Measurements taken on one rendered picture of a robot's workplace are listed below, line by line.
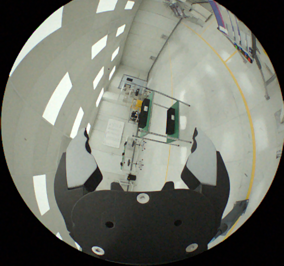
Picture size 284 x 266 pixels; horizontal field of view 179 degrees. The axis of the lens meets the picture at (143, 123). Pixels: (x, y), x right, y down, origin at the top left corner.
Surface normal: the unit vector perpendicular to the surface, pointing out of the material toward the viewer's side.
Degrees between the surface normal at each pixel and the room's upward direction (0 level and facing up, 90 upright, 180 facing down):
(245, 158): 0
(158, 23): 90
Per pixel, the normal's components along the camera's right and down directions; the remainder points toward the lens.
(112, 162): 0.31, -0.32
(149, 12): -0.15, 0.91
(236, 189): -0.94, -0.25
